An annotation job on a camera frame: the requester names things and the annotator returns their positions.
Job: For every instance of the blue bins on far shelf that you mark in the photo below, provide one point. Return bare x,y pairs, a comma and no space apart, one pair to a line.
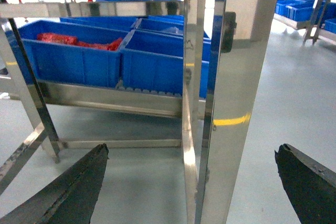
297,14

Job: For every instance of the stainless steel roller rack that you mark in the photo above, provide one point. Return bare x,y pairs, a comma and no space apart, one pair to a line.
213,132

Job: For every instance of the blue bin with red parts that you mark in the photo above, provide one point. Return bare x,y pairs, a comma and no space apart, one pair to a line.
73,64

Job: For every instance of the large blue plastic bin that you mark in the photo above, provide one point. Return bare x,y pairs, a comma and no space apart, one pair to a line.
152,61

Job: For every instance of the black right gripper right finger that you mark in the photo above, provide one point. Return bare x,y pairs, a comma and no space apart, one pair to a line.
309,185

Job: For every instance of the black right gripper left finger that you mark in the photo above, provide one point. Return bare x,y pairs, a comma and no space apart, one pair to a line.
70,198

